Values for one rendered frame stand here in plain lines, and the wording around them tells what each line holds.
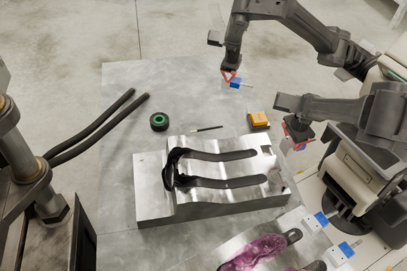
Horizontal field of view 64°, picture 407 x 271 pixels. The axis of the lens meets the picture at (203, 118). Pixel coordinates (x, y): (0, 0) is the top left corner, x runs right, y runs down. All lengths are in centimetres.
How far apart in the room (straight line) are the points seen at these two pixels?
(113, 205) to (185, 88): 63
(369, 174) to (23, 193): 109
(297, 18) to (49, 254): 98
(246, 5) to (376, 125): 39
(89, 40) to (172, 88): 193
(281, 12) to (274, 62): 233
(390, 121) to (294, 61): 259
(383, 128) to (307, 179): 137
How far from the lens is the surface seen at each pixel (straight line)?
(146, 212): 108
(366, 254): 184
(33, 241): 121
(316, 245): 110
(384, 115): 59
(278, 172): 118
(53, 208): 116
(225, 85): 136
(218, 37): 122
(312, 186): 191
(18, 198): 99
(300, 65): 312
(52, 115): 267
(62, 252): 117
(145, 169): 116
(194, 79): 156
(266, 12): 77
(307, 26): 88
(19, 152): 93
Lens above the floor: 182
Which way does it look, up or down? 48 degrees down
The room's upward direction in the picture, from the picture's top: 3 degrees clockwise
